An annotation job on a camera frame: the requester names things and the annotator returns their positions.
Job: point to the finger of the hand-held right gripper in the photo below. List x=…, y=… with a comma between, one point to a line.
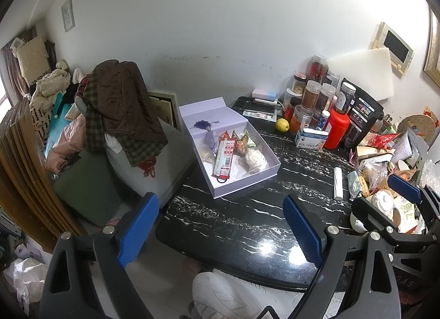
x=367, y=214
x=405, y=188

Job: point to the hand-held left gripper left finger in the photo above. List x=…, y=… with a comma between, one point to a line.
x=137, y=229

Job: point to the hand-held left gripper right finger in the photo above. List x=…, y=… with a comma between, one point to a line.
x=304, y=229

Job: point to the white fluffy ball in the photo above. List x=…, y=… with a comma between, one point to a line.
x=256, y=160

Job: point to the green snack packet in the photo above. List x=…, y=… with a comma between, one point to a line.
x=251, y=141

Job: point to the red and white snack packet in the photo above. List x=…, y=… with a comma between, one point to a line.
x=225, y=159

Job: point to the small red candy packet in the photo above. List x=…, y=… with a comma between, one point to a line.
x=228, y=136

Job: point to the purple tassel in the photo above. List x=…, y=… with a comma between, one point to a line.
x=202, y=125

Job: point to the lilac gift box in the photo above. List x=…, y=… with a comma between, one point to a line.
x=213, y=112

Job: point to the silver foil packet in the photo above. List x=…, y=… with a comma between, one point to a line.
x=357, y=184

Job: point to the pile of assorted packets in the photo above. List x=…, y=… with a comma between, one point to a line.
x=385, y=160

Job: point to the white paper roll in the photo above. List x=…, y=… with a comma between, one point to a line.
x=338, y=183

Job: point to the red snack bag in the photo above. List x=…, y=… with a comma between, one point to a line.
x=385, y=140

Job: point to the round woven straw mat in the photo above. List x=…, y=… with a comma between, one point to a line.
x=417, y=128

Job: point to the grey cushion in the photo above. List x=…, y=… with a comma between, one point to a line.
x=165, y=174

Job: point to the red knot ornament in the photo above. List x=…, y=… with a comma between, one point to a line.
x=147, y=167

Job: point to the green cushion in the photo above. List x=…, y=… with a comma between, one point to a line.
x=87, y=188

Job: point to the black stand-up pouch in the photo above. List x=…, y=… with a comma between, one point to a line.
x=364, y=112

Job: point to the red bottle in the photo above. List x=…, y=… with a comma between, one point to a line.
x=337, y=129

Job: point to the white and blue carton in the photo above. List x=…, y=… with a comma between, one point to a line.
x=311, y=139

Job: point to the person's white fleece leg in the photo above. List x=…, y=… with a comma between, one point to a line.
x=237, y=298

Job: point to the yellow lemon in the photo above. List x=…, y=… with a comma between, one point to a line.
x=282, y=125

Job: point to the pink down jacket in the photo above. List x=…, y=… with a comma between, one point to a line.
x=65, y=143

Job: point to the brown wooden boards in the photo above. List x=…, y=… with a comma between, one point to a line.
x=31, y=184

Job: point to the white plastic bag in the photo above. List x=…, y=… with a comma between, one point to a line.
x=25, y=277

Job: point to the red and white paper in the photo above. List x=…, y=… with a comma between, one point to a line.
x=261, y=115

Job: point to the white cutting board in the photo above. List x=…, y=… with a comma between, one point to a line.
x=364, y=71

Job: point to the brown quilted jacket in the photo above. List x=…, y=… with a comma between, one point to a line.
x=127, y=105

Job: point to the group of clear plastic jars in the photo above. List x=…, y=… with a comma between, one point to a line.
x=311, y=95

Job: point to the black phone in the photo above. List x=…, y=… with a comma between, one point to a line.
x=259, y=105

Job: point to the pastel power bank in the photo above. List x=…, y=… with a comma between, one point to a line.
x=264, y=93

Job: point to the wood framed black board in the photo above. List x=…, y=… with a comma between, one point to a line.
x=395, y=45

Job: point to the pile of clothes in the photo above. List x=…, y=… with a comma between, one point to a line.
x=48, y=92

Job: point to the beige pillow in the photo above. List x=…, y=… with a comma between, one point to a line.
x=32, y=55

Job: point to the leaning beige picture frame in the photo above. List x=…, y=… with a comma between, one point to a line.
x=165, y=109

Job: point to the gold picture frame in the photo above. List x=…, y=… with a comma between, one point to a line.
x=433, y=47

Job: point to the small wall picture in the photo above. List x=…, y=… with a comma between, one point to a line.
x=68, y=14

